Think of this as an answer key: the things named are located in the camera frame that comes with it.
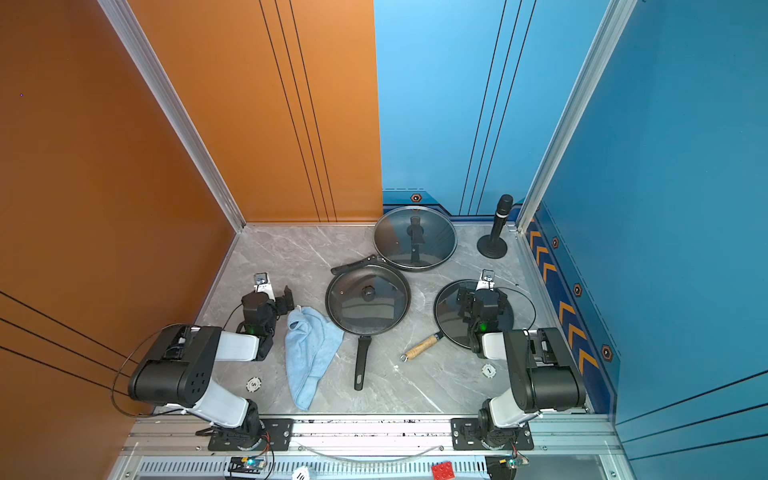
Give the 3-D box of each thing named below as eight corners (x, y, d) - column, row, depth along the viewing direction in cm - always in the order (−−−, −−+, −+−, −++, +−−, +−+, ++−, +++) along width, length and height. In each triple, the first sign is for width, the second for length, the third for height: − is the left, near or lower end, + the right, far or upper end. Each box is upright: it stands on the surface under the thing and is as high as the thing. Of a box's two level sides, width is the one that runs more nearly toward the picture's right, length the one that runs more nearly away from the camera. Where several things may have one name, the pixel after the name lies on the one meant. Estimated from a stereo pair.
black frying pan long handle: (353, 393, 81) (350, 387, 76) (362, 340, 91) (360, 332, 86) (364, 394, 81) (362, 389, 76) (371, 341, 90) (370, 333, 86)
